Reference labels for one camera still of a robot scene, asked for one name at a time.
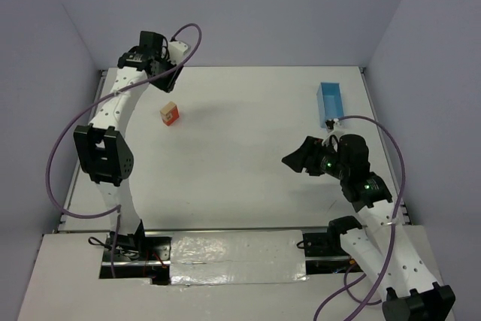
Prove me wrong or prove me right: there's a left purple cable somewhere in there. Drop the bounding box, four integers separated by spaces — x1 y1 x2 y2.
45 24 204 279

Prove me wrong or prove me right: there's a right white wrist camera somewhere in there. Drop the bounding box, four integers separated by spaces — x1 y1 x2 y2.
322 118 343 147

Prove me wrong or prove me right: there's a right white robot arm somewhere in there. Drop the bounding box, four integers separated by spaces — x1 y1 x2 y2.
282 135 455 320

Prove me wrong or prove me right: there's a natural wood block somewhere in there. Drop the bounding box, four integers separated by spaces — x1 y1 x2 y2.
160 101 177 117

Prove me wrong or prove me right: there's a red cube block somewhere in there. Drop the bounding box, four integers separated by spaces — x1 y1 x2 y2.
170 107 180 121

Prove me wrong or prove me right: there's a blue plastic box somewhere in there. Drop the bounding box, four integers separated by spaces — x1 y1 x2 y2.
316 82 344 129

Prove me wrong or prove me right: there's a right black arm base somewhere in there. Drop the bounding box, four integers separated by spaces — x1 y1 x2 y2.
296 232 361 275

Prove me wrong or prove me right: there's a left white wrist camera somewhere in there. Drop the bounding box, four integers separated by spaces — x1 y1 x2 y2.
168 40 191 65

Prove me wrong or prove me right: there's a silver foil tape sheet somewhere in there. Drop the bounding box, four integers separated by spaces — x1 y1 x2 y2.
170 230 307 286

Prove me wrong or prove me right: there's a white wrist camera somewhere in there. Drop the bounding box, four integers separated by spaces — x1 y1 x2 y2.
168 40 191 65
322 118 343 147

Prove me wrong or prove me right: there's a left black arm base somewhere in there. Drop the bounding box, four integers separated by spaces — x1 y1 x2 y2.
87 232 172 286

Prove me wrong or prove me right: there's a red cube with window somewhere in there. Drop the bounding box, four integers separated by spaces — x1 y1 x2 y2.
162 118 177 126

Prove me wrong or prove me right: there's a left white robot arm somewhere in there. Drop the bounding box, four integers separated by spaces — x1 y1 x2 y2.
74 31 189 252

